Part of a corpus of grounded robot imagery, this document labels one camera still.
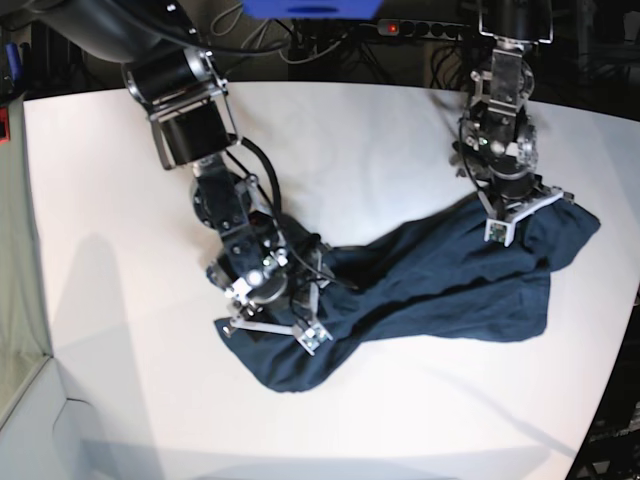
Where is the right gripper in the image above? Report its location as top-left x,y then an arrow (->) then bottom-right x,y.
223,273 -> 329,342

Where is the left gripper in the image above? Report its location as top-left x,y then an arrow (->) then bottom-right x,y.
478,173 -> 575,230

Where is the dark blue t-shirt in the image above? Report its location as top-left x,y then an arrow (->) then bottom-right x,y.
223,198 -> 601,393

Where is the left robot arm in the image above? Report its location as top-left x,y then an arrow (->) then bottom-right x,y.
454,1 -> 574,247

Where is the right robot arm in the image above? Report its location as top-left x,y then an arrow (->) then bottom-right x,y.
24,1 -> 331,354

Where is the black power strip red light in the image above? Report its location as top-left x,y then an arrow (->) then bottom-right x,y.
376,19 -> 467,41

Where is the blue overhead box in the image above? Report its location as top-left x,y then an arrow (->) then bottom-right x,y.
241,0 -> 383,20

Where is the red box at left edge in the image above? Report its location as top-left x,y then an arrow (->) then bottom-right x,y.
0,107 -> 11,144

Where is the blue cylinder at left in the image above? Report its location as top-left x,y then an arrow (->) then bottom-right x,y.
5,42 -> 23,82

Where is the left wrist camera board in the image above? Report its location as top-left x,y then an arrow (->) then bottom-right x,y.
484,218 -> 516,247

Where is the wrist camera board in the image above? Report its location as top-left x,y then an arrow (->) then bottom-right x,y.
295,323 -> 333,356
484,218 -> 516,247

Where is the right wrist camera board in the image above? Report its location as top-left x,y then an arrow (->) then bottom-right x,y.
295,323 -> 333,356

